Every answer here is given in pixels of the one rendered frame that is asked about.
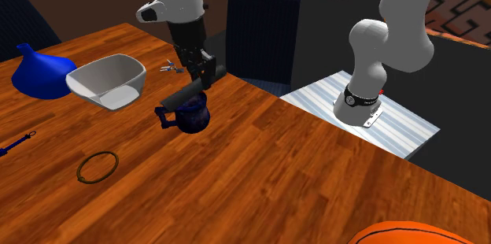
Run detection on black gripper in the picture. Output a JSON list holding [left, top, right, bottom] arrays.
[[167, 17, 217, 91]]

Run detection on dark grey cylinder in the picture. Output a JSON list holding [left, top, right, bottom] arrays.
[[161, 64, 228, 112]]

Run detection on small silver and blue keys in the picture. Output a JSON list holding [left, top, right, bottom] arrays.
[[160, 58, 185, 75]]

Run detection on dark blue mug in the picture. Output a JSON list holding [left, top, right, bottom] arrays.
[[153, 91, 212, 135]]

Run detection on dark blue chair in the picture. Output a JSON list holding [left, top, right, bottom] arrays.
[[224, 0, 302, 98], [0, 0, 63, 64]]

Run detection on white bowl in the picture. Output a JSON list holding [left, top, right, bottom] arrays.
[[65, 53, 148, 112]]

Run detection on wooden table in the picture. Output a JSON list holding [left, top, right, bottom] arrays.
[[0, 22, 491, 244]]

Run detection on blue funnel-shaped vase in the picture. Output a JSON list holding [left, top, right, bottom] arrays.
[[10, 43, 78, 101]]

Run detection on blue pen-shaped tool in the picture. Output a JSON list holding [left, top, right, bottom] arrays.
[[0, 130, 38, 158]]

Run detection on striped robot stand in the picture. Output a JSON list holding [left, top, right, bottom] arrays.
[[279, 69, 441, 161]]

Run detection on orange cushion with black line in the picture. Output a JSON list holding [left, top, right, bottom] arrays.
[[346, 220, 478, 244]]

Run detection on orange patterned bed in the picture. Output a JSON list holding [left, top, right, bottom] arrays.
[[423, 0, 491, 50]]

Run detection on brown ring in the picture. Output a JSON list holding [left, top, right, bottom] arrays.
[[76, 150, 120, 186]]

